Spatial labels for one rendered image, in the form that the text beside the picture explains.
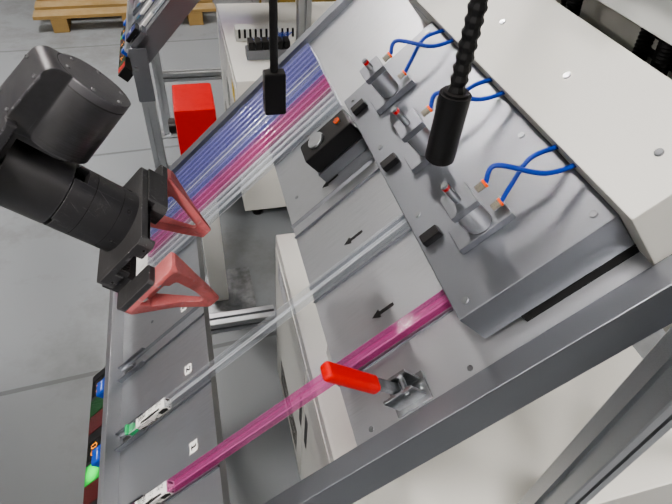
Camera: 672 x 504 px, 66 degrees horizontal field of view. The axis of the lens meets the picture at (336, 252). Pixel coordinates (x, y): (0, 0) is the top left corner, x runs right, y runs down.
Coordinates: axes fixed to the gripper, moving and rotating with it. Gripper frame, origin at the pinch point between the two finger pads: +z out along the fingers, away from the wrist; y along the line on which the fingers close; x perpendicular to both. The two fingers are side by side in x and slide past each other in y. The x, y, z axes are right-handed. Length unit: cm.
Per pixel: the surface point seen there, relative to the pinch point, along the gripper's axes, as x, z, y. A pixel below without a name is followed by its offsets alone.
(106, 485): 34.6, 10.8, -6.3
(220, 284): 69, 68, 83
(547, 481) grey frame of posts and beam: -9.3, 39.8, -21.7
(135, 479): 31.1, 12.7, -6.9
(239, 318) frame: 50, 55, 50
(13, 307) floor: 124, 25, 93
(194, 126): 24, 22, 79
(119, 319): 35.0, 11.7, 21.6
